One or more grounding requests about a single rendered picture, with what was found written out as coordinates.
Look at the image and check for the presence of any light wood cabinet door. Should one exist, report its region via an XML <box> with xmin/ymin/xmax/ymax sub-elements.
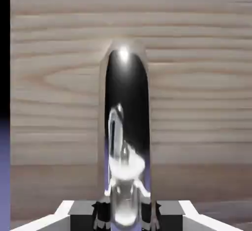
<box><xmin>10</xmin><ymin>12</ymin><xmax>252</xmax><ymax>166</ymax></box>

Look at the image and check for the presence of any curved shiny metal handle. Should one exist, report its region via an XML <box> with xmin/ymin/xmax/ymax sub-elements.
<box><xmin>97</xmin><ymin>38</ymin><xmax>158</xmax><ymax>231</ymax></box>

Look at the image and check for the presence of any light wood cabinet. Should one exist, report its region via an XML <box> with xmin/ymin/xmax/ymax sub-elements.
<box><xmin>10</xmin><ymin>0</ymin><xmax>252</xmax><ymax>231</ymax></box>

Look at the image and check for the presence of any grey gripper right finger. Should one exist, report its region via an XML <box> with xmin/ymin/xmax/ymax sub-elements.
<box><xmin>141</xmin><ymin>200</ymin><xmax>245</xmax><ymax>231</ymax></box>

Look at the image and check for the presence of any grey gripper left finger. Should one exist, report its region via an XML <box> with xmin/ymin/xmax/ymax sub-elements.
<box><xmin>9</xmin><ymin>200</ymin><xmax>111</xmax><ymax>231</ymax></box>

